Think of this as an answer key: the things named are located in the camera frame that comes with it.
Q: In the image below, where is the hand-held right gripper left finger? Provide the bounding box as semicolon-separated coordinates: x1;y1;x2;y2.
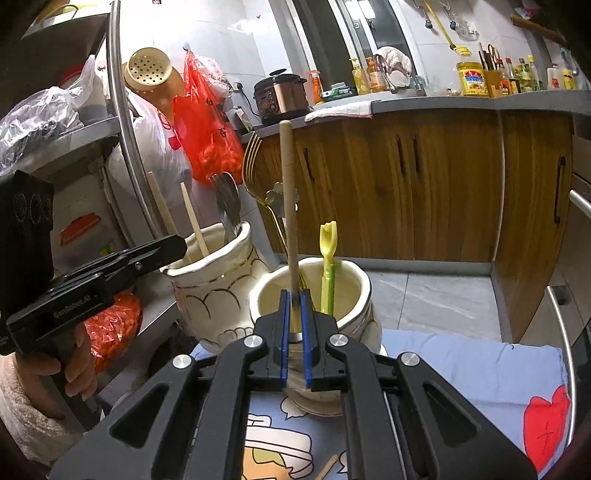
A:
48;290;293;480

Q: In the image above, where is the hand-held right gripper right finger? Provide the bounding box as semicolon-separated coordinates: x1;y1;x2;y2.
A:
299;288;539;480

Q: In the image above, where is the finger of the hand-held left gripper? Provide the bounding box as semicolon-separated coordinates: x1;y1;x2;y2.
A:
55;259;160;296
107;234;188;267

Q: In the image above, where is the yellow green plastic utensil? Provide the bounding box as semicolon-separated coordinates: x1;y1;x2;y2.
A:
320;220;339;315

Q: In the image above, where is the white ceramic double utensil holder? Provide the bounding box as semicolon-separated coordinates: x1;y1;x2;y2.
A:
161;222;383;418

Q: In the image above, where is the silver spoon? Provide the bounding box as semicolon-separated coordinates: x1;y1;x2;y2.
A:
216;173;242;243

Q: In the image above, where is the wooden handled utensil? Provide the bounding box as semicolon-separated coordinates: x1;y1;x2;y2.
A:
278;120;305;344

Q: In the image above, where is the gold fork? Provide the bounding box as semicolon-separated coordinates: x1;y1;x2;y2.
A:
242;132;289;259

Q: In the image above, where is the person's left forearm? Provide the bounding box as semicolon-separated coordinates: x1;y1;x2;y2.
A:
0;355;100;469

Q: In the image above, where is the person's left hand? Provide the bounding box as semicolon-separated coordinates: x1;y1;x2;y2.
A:
14;320;99;404

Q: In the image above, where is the red plastic bag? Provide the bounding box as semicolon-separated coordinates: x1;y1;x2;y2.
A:
172;50;245;185
83;291;143;374

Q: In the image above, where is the grey appliance with stickers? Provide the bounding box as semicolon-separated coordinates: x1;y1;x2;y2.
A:
46;171;139;278

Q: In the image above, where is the white plastic bag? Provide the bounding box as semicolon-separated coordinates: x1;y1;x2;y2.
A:
108;88;192;208

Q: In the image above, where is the clear plastic bag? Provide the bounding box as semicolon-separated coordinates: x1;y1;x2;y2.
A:
0;55;100;176

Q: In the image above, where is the flower tipped metal utensil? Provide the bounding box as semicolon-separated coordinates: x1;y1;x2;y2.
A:
265;181;303;278

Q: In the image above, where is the blue printed cloth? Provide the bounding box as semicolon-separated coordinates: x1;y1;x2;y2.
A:
189;330;571;480

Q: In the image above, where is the metal rack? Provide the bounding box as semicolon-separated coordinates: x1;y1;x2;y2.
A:
23;0;163;243

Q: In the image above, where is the gold perforated ladle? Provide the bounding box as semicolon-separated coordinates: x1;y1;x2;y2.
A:
121;47;185;112

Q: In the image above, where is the copper electric pressure cooker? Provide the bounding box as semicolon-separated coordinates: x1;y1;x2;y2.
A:
254;68;309;124

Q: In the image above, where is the wooden kitchen cabinet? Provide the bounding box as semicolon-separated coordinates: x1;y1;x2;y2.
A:
252;108;575;342

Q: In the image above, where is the white dish cloth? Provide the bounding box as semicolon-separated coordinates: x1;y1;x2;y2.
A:
305;100;374;121

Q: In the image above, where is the green box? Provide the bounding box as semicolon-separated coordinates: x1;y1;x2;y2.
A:
322;83;357;102

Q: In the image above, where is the yellow dish soap bottle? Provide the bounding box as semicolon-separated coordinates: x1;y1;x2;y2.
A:
349;58;370;95

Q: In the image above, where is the orange dish soap bottle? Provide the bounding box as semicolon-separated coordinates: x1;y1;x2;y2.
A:
367;56;386;93

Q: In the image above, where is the metal kitchen faucet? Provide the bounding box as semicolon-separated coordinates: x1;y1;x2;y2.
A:
374;53;426;95

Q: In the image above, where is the white rag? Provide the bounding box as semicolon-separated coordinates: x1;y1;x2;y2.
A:
376;46;414;77

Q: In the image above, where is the stainless steel appliance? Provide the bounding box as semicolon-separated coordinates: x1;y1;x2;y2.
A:
545;134;591;416

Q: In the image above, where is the window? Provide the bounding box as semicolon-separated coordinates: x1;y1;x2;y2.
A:
291;0;416;79

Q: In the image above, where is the yellow oil jug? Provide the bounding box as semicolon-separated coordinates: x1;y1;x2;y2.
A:
457;62;490;97

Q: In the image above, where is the wooden knife block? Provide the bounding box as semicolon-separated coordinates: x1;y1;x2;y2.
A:
478;44;506;99

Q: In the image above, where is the yellow hanging brush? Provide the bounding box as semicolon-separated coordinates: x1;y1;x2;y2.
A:
422;0;472;56

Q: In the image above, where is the row of sauce bottles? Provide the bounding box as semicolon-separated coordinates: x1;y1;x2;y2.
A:
501;55;543;95

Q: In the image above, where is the wooden rolling pin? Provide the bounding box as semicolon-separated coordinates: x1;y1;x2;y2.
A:
510;14;568;47

